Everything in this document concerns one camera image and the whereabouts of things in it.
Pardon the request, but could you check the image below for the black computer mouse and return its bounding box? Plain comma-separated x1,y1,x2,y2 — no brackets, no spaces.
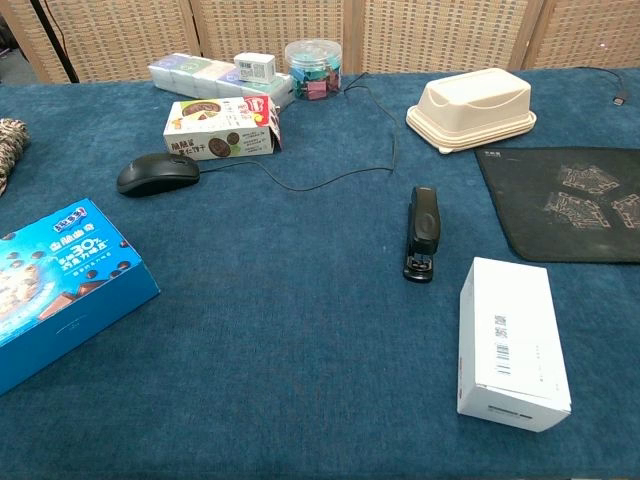
116,152,202,198

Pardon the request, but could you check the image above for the black printed mouse pad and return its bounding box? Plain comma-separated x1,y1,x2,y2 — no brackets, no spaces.
473,145,640,265

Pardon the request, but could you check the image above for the black stapler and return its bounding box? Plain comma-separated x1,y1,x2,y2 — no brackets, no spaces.
402,185,442,284

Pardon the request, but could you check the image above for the white pie biscuit box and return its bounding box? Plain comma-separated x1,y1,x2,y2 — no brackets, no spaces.
162,94,284,162

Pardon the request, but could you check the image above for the clear jar of binder clips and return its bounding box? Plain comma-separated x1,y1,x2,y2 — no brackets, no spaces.
284,39,344,102

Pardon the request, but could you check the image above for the small white QR box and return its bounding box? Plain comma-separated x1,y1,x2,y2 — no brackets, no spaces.
233,51,277,84

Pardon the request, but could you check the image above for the beige lidded lunch box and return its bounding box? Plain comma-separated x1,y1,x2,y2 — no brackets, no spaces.
405,67,538,155

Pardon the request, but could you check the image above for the white barcode cardboard box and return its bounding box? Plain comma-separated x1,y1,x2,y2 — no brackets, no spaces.
456,256,573,433

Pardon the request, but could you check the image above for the long pastel tissue pack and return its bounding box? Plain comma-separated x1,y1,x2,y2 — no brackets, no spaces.
147,53,295,107

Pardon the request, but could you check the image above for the woven wicker folding screen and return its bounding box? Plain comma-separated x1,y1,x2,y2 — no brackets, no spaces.
0,0,640,85

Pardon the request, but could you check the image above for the blue chocolate cookie box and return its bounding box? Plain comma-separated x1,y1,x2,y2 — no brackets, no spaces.
0,197,161,396

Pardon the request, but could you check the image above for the black tripod stand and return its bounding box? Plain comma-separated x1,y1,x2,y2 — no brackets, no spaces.
29,0,80,84

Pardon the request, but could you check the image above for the braided rope bundle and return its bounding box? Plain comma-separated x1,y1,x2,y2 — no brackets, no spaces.
0,117,31,196

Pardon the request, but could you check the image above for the black USB cable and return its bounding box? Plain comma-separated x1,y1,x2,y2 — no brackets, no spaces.
574,65,629,107

